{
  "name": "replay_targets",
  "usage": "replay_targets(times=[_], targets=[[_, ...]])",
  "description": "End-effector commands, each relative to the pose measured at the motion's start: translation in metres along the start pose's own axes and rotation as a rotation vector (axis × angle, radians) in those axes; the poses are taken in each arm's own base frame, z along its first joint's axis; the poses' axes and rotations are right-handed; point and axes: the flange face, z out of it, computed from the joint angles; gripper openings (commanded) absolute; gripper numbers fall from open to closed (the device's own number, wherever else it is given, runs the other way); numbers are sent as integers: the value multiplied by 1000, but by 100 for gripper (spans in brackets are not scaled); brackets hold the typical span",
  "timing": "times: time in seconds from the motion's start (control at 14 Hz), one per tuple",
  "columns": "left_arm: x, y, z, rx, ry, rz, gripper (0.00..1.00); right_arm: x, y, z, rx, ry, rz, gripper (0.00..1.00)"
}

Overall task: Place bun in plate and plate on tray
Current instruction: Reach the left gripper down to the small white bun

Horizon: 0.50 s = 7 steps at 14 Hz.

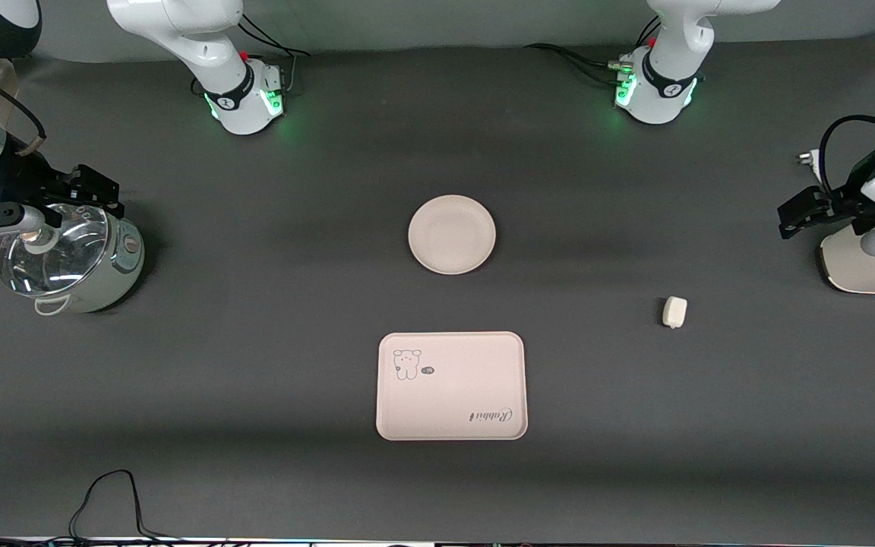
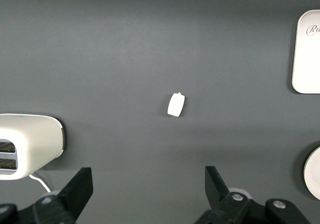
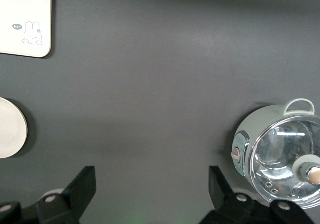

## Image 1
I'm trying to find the round cream plate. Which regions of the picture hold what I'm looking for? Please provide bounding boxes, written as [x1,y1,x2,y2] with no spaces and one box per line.
[408,194,497,275]

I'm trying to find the cream rabbit print tray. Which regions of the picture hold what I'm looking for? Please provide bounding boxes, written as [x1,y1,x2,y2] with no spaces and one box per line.
[375,331,529,441]

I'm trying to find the cream white appliance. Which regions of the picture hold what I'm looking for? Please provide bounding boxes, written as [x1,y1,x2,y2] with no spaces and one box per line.
[817,224,875,295]

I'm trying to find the electric pot with glass lid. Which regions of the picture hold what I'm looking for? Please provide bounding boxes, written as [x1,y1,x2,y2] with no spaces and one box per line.
[0,201,146,316]

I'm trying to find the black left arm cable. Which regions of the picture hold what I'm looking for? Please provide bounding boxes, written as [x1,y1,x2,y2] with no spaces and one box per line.
[819,114,875,200]

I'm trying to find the black left arm base cables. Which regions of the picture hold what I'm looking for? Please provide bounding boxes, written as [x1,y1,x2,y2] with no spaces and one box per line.
[525,15,662,86]

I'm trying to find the thin black table cable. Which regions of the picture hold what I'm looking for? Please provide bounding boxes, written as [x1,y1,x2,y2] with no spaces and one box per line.
[0,470,226,547]

